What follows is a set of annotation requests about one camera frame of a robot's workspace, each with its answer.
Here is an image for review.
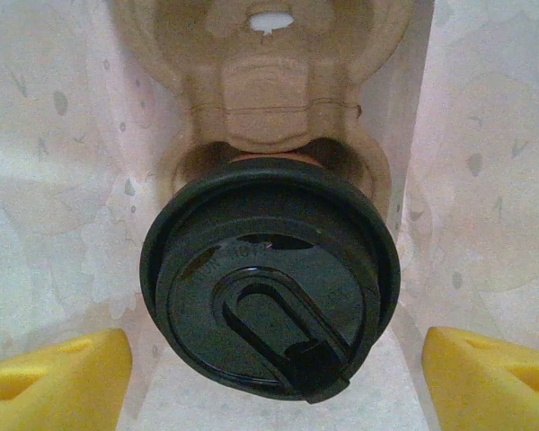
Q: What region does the white paper bag with handles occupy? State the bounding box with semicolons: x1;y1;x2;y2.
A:
0;0;539;431

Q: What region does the brown cardboard cup carrier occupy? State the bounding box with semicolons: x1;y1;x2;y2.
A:
150;0;412;234

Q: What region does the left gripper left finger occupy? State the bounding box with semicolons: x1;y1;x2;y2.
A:
0;326;135;431

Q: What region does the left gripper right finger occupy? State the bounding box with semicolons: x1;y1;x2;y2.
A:
420;324;539;431

